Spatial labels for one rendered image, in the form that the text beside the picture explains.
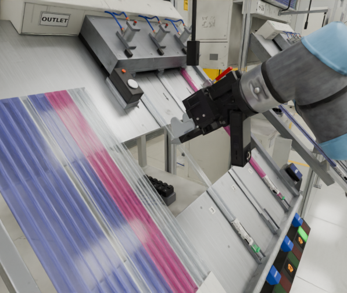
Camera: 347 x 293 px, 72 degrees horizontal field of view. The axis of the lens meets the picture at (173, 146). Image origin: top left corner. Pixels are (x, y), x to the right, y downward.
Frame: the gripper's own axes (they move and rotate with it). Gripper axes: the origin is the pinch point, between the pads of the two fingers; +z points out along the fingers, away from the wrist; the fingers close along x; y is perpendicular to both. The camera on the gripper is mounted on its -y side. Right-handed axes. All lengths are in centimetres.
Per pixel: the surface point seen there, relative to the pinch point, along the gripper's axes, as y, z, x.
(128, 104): 12.2, 2.3, 6.8
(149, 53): 22.8, 0.2, -4.7
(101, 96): 16.2, 4.8, 10.5
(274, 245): -30.6, -8.1, -4.7
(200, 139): -7, 74, -107
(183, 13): 144, 111, -244
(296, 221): -34.2, -7.8, -20.8
